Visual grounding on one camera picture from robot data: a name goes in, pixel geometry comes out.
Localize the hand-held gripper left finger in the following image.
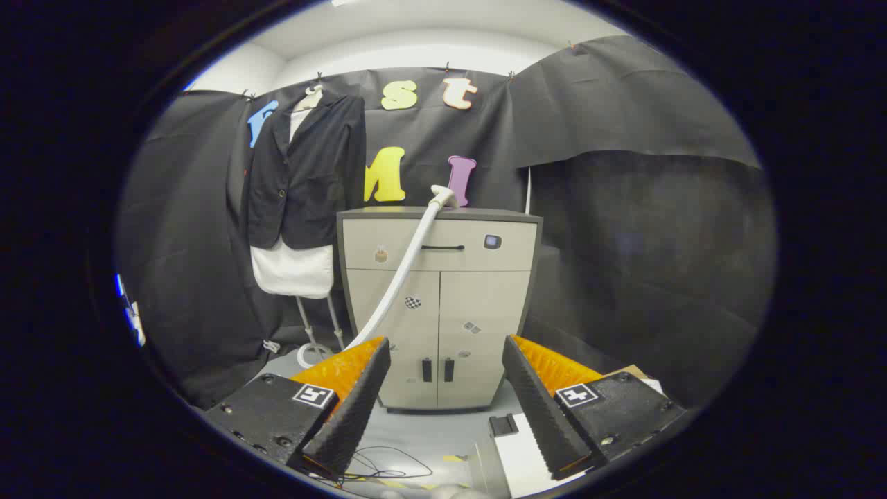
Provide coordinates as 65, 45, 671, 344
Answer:
204, 336, 392, 482

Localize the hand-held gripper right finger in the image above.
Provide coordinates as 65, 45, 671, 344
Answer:
502, 335, 687, 481

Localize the white box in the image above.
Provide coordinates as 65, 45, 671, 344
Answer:
475, 412, 590, 498

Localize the cream plastic hanger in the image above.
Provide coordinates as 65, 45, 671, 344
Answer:
291, 83, 325, 113

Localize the black floor cable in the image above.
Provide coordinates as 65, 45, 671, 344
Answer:
343, 446, 434, 482

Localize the beige cabinet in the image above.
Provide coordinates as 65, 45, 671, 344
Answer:
337, 206, 543, 414

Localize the black backdrop cloth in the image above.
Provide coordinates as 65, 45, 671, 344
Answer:
116, 35, 777, 410

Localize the black suit jacket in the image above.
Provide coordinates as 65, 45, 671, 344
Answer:
246, 92, 367, 250

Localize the white shirt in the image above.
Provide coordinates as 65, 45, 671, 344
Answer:
251, 104, 335, 300

